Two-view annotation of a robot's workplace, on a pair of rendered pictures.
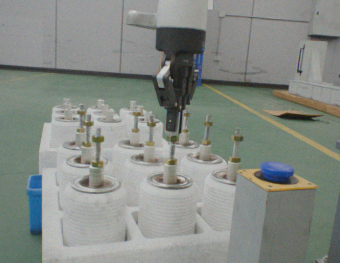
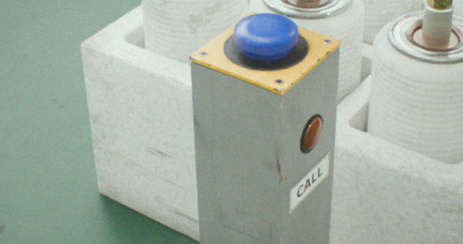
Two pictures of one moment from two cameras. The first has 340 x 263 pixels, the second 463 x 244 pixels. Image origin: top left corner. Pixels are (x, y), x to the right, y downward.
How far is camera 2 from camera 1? 0.60 m
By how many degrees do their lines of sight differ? 56
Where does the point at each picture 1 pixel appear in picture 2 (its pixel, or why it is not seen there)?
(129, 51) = not seen: outside the picture
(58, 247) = (114, 36)
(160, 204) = not seen: hidden behind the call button
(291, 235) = (244, 156)
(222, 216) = (375, 103)
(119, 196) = not seen: outside the picture
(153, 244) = not seen: hidden behind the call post
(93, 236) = (155, 40)
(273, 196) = (200, 72)
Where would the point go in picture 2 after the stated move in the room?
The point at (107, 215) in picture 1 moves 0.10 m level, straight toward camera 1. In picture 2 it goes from (171, 16) to (79, 61)
